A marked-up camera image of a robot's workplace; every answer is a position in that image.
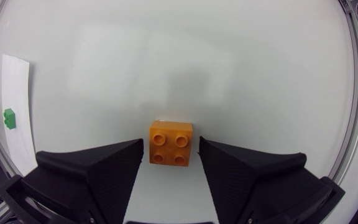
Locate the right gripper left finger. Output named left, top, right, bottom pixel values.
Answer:
left=21, top=138, right=145, bottom=224

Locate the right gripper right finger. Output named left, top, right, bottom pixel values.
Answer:
left=198, top=136, right=333, bottom=224

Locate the orange toy brick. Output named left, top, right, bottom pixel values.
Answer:
left=149, top=120, right=194, bottom=167

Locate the green toy brick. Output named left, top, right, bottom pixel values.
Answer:
left=2, top=108, right=17, bottom=131

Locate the white paper sheet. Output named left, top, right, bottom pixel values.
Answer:
left=1, top=54, right=39, bottom=177

